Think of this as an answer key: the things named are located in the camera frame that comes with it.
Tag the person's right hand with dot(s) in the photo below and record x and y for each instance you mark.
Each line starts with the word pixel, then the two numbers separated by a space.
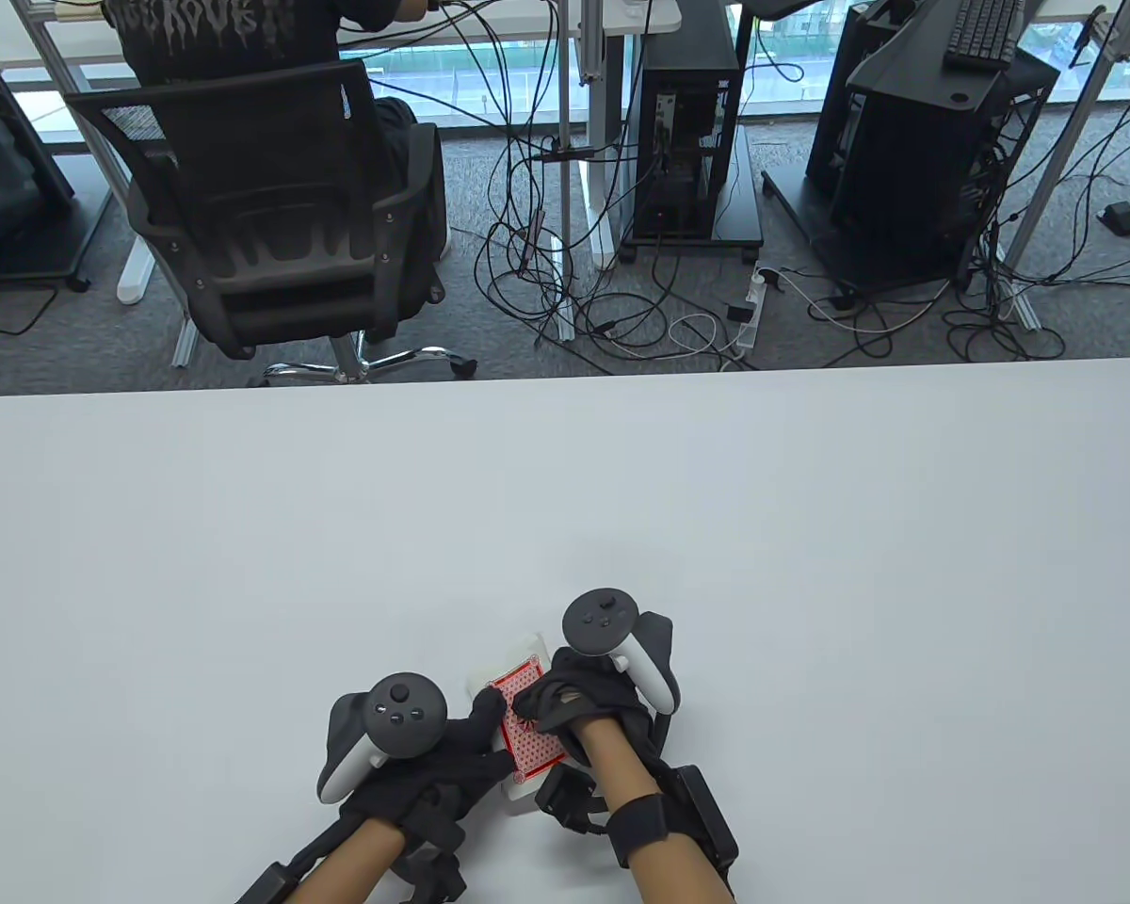
pixel 584 692

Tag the person's left hand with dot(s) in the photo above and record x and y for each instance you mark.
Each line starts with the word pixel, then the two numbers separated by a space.
pixel 433 782

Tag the deck of playing cards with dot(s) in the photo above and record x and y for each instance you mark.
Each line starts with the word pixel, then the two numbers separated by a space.
pixel 532 753

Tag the person's right forearm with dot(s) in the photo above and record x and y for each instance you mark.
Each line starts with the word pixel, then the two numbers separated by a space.
pixel 612 763

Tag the person's left forearm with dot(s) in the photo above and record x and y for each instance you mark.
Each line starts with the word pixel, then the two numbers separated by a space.
pixel 348 862

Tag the black left forearm sensor unit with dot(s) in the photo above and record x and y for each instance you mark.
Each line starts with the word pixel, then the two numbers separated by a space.
pixel 266 885

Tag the black right forearm battery pack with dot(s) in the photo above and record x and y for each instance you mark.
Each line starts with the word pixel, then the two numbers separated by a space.
pixel 706 819

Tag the grey right hand controller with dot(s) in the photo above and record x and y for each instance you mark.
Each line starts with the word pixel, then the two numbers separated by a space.
pixel 603 617

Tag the white power strip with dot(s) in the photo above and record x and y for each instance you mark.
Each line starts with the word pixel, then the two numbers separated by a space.
pixel 751 330

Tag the black power adapter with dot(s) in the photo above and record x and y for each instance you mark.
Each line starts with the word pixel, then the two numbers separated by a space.
pixel 740 312

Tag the black tower cart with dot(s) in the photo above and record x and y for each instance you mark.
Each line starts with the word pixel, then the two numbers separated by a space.
pixel 739 207

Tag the black mesh office chair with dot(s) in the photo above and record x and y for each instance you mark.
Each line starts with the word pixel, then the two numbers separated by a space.
pixel 273 282

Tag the black equipment stand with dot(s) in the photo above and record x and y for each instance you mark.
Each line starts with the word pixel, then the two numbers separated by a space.
pixel 904 188

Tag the black computer tower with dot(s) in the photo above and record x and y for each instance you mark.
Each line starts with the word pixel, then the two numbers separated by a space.
pixel 687 56

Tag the black foot pedal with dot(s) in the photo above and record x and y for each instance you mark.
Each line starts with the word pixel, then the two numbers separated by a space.
pixel 1119 217

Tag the black rolling cabinet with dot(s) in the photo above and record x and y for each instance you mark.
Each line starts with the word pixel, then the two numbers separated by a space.
pixel 9 188

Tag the black keyboard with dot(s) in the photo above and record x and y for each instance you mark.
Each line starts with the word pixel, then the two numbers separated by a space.
pixel 984 33

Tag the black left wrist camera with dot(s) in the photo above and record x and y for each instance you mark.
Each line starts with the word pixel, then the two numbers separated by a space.
pixel 433 857

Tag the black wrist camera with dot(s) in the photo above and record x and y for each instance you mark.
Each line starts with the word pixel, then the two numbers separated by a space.
pixel 570 800
pixel 433 857

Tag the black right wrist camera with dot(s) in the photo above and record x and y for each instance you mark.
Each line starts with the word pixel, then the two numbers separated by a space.
pixel 570 800

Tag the aluminium desk frame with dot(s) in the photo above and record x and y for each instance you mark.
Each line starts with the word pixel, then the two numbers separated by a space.
pixel 1055 160

